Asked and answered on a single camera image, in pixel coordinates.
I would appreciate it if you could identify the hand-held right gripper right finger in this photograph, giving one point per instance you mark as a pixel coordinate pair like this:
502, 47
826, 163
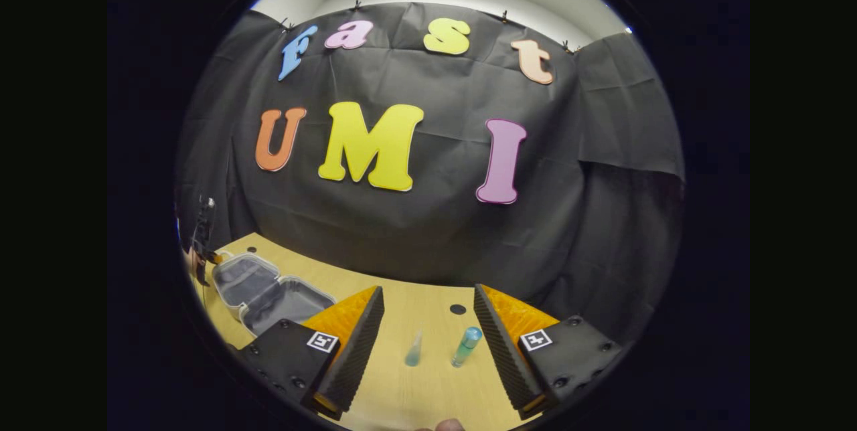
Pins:
502, 357

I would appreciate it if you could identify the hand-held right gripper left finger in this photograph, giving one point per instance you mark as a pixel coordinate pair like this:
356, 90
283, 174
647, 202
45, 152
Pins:
358, 357

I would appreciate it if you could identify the blue capped bottle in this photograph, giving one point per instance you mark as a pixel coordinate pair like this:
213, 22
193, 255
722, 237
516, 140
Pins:
465, 349

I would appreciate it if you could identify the small light blue tube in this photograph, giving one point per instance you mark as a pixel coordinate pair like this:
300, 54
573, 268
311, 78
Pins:
414, 353

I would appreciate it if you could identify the white grey suitcase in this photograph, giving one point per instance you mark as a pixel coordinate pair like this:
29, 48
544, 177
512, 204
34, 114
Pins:
268, 297

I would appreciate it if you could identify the black backdrop cloth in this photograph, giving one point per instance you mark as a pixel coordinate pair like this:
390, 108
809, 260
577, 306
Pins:
435, 243

